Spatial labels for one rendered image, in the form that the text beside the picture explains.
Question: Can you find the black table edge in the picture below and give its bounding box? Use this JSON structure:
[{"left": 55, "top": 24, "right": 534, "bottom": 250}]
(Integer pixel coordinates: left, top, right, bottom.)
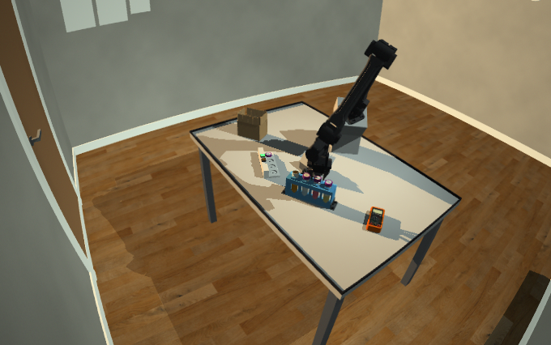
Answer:
[{"left": 190, "top": 101, "right": 462, "bottom": 295}]

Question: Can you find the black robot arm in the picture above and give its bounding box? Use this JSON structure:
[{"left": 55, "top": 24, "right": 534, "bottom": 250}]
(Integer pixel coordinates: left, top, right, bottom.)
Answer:
[{"left": 305, "top": 39, "right": 397, "bottom": 177}]

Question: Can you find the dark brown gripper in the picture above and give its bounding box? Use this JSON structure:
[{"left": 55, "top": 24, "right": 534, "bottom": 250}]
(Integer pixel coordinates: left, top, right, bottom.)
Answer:
[{"left": 307, "top": 158, "right": 332, "bottom": 182}]

